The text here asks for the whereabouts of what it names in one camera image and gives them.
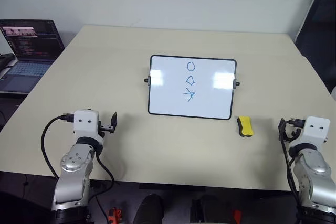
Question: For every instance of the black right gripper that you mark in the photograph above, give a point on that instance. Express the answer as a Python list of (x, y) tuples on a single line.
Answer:
[(290, 136)]

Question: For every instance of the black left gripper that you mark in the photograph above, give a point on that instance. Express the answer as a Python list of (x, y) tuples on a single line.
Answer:
[(106, 128)]

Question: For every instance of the yellow and black board eraser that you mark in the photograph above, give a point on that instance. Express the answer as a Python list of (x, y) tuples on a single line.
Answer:
[(246, 127)]

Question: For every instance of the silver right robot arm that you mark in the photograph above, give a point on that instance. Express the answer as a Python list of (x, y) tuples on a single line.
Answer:
[(315, 179)]

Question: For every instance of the orange and black part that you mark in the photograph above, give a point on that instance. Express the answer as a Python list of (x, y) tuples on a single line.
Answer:
[(237, 216), (115, 214)]

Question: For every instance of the black mesh office chair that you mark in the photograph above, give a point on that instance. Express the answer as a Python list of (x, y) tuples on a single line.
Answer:
[(319, 37)]

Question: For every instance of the open grey laptop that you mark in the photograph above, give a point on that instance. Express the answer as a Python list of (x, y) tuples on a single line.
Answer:
[(29, 51)]

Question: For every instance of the black device beside laptop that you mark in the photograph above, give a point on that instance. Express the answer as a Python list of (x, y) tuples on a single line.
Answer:
[(6, 61)]

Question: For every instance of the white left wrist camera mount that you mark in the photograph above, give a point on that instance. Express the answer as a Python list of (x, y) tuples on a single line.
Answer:
[(84, 127)]

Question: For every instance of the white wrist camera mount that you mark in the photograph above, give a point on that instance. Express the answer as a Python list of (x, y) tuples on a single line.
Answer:
[(84, 127), (315, 132)]

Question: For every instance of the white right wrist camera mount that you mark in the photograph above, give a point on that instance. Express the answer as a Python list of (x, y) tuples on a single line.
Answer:
[(315, 132)]

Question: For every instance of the white desktop whiteboard black frame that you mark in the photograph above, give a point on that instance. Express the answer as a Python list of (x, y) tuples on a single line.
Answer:
[(168, 90)]

